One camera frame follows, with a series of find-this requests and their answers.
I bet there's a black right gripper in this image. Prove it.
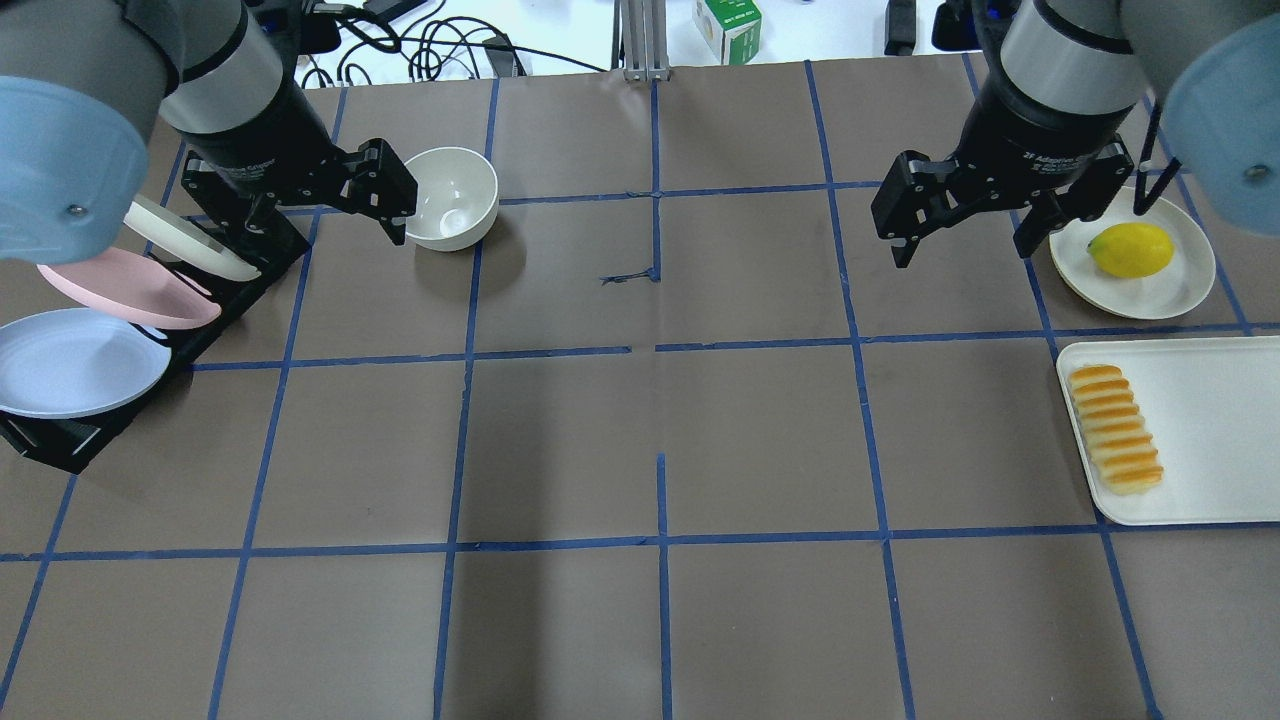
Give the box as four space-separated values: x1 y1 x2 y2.
870 85 1135 269

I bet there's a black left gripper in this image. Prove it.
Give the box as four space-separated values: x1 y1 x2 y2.
180 88 419 246

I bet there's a striped bread loaf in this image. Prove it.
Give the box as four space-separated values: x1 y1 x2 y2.
1068 364 1165 495

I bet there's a light blue plate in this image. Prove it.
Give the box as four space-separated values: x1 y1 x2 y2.
1 307 172 419

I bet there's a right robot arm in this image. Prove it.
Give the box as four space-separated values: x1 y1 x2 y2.
870 1 1279 268

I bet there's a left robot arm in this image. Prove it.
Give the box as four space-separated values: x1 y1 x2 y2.
1 1 417 265

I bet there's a white round plate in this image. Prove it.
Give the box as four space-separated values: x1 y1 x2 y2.
1050 187 1217 320

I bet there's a cream plate in rack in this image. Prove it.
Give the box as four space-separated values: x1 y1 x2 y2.
124 195 261 282

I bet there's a pink plate in rack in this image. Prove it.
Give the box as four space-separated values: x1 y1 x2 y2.
37 247 221 331

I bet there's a white ceramic bowl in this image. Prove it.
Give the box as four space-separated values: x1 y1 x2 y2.
404 147 499 252

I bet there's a yellow lemon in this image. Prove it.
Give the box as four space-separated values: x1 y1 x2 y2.
1085 222 1176 279

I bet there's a white rectangular tray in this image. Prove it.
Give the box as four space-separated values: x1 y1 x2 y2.
1056 336 1279 527

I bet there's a green white carton box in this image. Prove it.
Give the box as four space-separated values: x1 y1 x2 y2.
692 1 764 65

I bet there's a black dish rack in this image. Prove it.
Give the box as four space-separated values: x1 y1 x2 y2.
3 200 310 473

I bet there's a black cable bundle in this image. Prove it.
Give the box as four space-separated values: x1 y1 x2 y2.
250 0 608 91

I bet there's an aluminium frame post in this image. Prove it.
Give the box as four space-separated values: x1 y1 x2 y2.
611 0 671 83

